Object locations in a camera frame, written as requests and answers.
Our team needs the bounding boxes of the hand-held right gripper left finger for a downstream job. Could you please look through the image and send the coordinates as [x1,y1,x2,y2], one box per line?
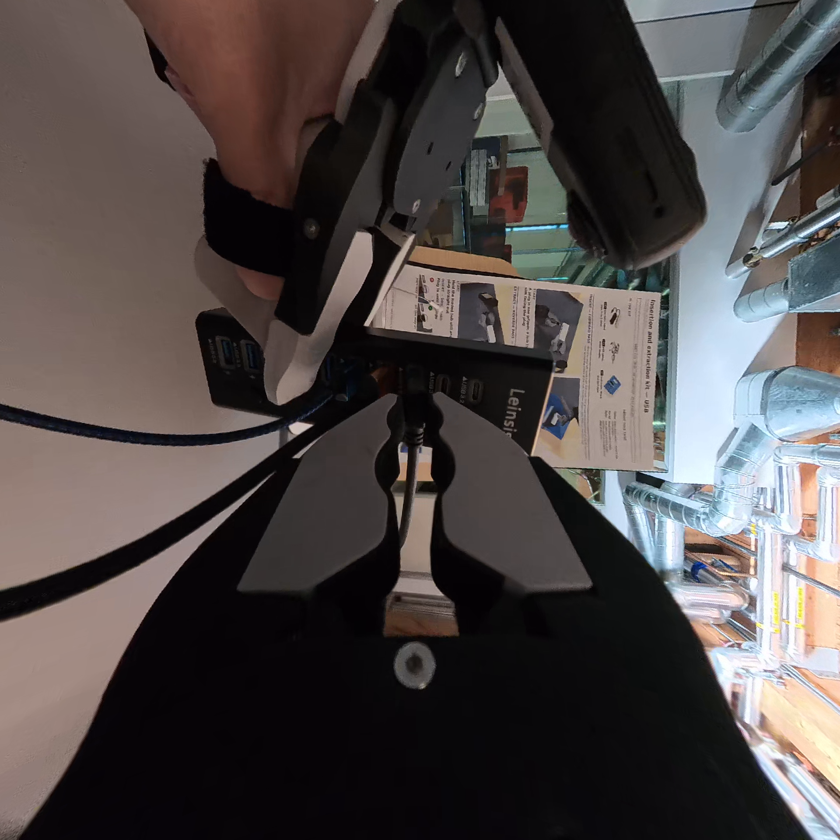
[236,394,404,602]

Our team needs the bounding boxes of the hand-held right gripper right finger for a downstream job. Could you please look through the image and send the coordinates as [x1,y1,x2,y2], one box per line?
[428,391,596,597]

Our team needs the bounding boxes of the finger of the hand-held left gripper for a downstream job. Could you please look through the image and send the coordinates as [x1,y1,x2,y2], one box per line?
[336,228,416,343]
[195,233,342,404]

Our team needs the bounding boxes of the black usb hub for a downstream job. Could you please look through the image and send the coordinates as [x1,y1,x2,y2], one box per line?
[196,307,557,457]

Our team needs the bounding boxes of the black angled usb cable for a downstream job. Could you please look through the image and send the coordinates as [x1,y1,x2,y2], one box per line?
[394,363,434,549]

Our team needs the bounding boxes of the blue braided usb cable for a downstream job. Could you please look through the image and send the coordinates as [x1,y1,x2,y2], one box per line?
[0,354,361,447]

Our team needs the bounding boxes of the gold plug black usb cable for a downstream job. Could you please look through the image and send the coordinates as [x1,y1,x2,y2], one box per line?
[0,367,398,621]

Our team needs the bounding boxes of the person's left hand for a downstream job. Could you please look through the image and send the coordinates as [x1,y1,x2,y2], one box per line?
[125,0,388,211]

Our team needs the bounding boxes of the red tool case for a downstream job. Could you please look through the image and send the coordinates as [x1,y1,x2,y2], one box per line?
[487,164,530,225]

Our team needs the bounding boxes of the printed instruction sheet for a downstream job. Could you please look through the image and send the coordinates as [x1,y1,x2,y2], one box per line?
[364,262,672,473]

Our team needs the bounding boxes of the silver ceiling pipes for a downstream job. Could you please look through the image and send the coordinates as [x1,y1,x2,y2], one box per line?
[622,190,840,834]

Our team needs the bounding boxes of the black wristband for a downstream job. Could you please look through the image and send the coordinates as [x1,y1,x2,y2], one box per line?
[143,26,177,91]

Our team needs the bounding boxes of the ribbed silver ventilation duct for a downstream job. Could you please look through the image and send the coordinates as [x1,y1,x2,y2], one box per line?
[715,0,840,132]

